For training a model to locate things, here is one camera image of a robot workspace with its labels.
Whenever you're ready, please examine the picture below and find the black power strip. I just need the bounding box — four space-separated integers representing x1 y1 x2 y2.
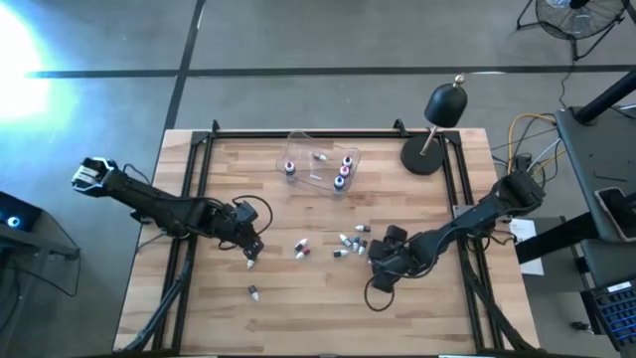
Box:
514 152 537 175

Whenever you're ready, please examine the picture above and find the white paper sheet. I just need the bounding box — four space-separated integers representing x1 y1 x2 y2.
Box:
509 217 546 277

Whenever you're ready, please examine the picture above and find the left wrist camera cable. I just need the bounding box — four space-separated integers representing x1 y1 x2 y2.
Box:
231 194 274 251

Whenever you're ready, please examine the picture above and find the backlit black keyboard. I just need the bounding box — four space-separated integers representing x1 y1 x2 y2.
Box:
579 278 636 353

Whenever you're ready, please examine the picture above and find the light grey cable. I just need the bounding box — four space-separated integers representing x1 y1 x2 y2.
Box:
514 138 565 198

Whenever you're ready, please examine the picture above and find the grey desk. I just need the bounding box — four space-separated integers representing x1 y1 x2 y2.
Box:
554 103 636 245

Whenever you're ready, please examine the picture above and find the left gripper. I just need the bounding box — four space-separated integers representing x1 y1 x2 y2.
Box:
217 207 265 264

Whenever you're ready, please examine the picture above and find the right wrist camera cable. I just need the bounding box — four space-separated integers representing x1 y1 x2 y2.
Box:
363 275 398 314

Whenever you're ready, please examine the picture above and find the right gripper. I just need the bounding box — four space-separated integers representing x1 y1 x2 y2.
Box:
367 224 426 277

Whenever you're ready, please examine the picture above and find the black aluminium frame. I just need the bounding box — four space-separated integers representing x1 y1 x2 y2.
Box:
121 118 541 357

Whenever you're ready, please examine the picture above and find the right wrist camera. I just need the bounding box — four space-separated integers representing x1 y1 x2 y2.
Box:
371 270 399 294

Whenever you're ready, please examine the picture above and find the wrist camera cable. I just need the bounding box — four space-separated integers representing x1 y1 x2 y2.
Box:
363 275 398 314
231 194 274 251

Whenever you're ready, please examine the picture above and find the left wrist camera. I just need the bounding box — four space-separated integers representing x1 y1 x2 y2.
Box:
232 201 259 225

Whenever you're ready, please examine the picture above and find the yellow cable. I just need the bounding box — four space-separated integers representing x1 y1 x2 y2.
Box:
506 112 567 189

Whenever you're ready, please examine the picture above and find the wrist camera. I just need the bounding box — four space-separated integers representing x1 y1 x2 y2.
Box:
232 201 259 225
371 270 399 294

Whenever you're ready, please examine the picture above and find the smartphone in beige case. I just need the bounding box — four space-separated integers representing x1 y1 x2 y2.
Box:
593 186 636 244

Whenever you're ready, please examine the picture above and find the clear plastic container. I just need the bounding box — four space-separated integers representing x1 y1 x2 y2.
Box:
274 128 363 196

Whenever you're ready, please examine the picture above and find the black desk foot bar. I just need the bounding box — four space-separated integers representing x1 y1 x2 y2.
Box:
574 69 636 126
514 211 600 266

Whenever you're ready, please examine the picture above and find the black desk lamp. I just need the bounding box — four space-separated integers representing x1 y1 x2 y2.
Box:
399 73 469 177

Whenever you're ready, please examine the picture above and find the black floor fan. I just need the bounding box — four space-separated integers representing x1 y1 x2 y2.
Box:
516 0 630 62

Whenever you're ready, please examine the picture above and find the black box with blue light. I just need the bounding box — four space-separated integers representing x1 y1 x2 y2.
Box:
0 190 80 261

